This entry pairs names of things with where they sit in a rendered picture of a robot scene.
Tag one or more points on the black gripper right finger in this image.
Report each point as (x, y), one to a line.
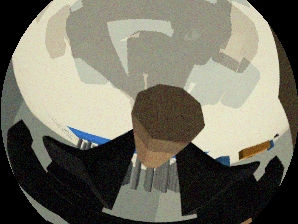
(202, 178)

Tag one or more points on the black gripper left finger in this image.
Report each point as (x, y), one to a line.
(103, 167)

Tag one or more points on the blue flat strip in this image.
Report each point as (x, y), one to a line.
(89, 137)

